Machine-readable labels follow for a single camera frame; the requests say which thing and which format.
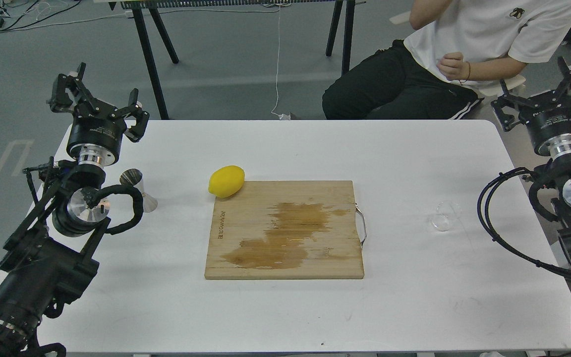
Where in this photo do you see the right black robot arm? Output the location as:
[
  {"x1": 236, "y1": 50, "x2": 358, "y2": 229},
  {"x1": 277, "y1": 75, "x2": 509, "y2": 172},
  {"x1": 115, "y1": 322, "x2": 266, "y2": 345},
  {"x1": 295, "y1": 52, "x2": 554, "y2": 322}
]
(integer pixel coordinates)
[{"x1": 476, "y1": 57, "x2": 571, "y2": 280}]

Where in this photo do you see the black trestle table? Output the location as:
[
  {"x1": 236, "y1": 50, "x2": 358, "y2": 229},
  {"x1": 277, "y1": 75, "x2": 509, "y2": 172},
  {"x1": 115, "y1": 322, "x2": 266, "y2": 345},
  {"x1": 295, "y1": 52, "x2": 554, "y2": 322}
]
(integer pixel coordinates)
[{"x1": 110, "y1": 0, "x2": 357, "y2": 119}]

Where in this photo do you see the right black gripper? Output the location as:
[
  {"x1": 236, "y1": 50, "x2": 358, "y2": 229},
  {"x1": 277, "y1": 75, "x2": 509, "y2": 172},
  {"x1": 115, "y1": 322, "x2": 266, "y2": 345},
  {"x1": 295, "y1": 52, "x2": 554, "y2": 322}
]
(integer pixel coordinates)
[{"x1": 490, "y1": 57, "x2": 571, "y2": 157}]

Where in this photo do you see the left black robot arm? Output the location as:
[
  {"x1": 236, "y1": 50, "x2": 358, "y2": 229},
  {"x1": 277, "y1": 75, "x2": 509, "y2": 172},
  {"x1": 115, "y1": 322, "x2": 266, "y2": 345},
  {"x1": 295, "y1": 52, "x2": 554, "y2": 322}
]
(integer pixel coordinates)
[{"x1": 0, "y1": 63, "x2": 150, "y2": 357}]

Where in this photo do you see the white hanging cable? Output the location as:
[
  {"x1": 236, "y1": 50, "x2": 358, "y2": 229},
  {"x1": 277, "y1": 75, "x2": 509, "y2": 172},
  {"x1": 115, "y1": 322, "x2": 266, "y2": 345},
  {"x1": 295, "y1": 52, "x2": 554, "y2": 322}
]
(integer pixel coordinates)
[{"x1": 271, "y1": 5, "x2": 292, "y2": 120}]

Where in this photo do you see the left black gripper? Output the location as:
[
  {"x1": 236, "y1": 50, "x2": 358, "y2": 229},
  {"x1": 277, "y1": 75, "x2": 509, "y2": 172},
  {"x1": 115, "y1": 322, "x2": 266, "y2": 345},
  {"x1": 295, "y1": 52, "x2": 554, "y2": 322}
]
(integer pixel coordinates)
[{"x1": 47, "y1": 62, "x2": 150, "y2": 166}]

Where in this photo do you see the yellow lemon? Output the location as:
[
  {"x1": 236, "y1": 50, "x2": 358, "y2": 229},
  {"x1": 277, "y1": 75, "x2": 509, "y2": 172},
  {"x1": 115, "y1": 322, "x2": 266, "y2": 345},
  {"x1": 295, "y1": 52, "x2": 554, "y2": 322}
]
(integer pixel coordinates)
[{"x1": 208, "y1": 165, "x2": 245, "y2": 198}]

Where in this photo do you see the white chair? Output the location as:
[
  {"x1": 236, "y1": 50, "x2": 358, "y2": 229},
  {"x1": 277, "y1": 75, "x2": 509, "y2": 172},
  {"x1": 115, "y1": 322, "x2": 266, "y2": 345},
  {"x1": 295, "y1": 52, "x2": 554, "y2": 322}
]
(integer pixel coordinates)
[{"x1": 474, "y1": 74, "x2": 527, "y2": 119}]

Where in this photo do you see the steel jigger measuring cup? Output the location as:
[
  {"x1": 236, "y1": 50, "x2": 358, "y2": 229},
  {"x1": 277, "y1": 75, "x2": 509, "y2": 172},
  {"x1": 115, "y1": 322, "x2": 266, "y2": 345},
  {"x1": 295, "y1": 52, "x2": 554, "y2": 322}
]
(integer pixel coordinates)
[{"x1": 118, "y1": 169, "x2": 158, "y2": 213}]

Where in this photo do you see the clear glass cup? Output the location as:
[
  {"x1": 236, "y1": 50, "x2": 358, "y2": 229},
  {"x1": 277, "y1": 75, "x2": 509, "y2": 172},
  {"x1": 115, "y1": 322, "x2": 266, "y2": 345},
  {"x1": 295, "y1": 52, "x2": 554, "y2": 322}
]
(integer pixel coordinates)
[{"x1": 429, "y1": 200, "x2": 462, "y2": 232}]

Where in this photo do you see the wooden cutting board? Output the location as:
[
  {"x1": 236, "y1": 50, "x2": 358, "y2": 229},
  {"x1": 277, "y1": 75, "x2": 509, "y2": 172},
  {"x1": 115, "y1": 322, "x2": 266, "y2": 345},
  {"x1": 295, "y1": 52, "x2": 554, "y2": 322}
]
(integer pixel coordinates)
[{"x1": 204, "y1": 180, "x2": 365, "y2": 280}]

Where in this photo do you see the seated person white shirt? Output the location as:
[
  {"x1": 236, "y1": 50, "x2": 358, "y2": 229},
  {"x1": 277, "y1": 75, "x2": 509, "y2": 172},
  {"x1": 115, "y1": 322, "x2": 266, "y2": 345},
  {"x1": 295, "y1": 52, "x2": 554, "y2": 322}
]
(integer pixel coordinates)
[{"x1": 322, "y1": 0, "x2": 571, "y2": 120}]

